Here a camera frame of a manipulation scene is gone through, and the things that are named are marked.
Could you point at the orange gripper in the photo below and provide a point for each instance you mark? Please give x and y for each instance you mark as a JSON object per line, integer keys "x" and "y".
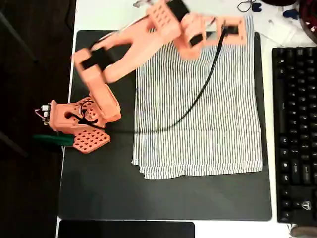
{"x": 232, "y": 30}

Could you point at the striped white cloth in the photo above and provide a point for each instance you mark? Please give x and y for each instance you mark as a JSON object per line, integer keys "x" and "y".
{"x": 198, "y": 148}

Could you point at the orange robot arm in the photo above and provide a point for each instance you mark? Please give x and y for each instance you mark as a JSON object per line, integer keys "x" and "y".
{"x": 138, "y": 44}

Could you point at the small blue clip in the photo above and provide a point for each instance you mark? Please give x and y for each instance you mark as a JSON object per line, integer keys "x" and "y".
{"x": 291, "y": 13}
{"x": 257, "y": 8}

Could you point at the white plastic bag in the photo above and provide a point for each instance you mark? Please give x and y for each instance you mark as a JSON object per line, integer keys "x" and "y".
{"x": 277, "y": 29}

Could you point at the black round object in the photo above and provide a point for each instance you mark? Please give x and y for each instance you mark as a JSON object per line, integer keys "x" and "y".
{"x": 277, "y": 2}

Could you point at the dark red round object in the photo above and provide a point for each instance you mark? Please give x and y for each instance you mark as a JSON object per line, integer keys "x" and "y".
{"x": 309, "y": 17}

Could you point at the black keyboard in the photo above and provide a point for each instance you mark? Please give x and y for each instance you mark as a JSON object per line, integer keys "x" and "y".
{"x": 297, "y": 124}

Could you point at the motor controller board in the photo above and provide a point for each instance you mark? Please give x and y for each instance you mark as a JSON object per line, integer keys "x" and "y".
{"x": 45, "y": 114}

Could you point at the green table clamp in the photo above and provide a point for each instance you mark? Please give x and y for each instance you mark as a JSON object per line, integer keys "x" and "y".
{"x": 57, "y": 139}

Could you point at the grey metal chair leg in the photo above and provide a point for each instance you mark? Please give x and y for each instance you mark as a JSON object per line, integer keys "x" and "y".
{"x": 13, "y": 145}
{"x": 17, "y": 34}

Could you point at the black desk mat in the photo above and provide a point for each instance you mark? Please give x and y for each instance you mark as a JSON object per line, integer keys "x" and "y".
{"x": 99, "y": 186}

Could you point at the brown rounded object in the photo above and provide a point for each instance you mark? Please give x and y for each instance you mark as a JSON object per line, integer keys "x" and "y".
{"x": 301, "y": 231}

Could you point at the black camera board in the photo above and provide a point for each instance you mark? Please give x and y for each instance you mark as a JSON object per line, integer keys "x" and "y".
{"x": 232, "y": 29}

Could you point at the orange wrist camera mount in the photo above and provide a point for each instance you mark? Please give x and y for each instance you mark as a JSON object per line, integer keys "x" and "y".
{"x": 242, "y": 37}

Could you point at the orange perforated base plate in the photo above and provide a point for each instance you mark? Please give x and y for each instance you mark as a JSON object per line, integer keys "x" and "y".
{"x": 89, "y": 143}

